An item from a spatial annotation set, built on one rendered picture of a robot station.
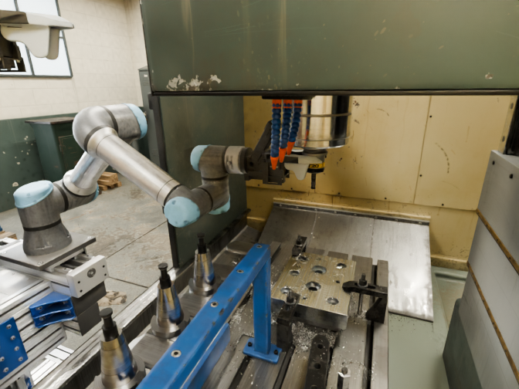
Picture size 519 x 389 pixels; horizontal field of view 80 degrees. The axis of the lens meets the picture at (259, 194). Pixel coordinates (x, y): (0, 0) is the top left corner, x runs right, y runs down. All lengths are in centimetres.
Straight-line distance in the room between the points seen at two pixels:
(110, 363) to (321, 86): 44
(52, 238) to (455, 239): 187
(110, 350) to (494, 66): 55
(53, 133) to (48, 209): 373
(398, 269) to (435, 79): 135
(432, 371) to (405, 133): 107
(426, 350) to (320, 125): 104
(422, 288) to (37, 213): 159
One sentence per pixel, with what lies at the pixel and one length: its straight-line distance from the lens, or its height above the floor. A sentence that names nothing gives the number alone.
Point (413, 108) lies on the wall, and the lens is 176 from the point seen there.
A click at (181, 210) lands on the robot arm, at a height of 131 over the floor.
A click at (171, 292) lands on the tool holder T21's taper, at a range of 52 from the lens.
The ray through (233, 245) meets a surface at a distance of 77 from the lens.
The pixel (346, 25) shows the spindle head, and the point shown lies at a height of 165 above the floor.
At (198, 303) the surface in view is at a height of 122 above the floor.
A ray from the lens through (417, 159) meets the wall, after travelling 180.
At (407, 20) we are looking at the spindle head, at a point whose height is 165.
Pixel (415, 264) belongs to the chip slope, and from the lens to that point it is 173.
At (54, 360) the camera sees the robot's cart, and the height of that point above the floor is 23.
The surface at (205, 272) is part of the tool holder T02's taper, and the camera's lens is 61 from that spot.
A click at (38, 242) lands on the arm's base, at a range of 132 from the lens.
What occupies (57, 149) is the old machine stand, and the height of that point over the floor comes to 80.
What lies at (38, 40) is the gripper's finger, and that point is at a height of 165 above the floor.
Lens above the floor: 159
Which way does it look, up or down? 20 degrees down
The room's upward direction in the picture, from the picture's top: 1 degrees counter-clockwise
